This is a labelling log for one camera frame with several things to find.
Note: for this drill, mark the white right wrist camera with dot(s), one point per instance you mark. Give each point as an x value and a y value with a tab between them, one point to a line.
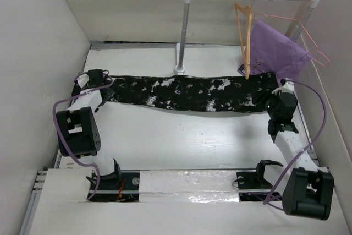
287	86

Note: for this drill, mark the purple garment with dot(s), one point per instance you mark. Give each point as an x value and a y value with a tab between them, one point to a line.
271	51

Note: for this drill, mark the wooden hanger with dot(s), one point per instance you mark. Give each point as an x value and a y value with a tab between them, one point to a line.
245	35

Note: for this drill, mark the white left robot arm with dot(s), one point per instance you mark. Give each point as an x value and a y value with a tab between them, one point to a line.
78	135

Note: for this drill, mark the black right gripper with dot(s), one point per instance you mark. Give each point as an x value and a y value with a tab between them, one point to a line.
277	96

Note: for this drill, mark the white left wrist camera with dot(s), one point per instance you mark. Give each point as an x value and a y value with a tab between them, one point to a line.
82	80

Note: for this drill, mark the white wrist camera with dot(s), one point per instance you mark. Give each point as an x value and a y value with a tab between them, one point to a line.
82	80
287	86

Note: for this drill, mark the pink wire hanger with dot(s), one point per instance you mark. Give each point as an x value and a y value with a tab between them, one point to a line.
300	27

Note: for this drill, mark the black white patterned trousers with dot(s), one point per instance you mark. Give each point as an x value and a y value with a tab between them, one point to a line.
188	93

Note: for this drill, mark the silver tape strip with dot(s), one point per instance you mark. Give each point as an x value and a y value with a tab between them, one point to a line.
188	186

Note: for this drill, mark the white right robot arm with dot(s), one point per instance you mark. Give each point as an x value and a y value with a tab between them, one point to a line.
305	188

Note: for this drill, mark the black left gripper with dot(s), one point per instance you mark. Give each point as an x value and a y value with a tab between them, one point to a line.
110	93

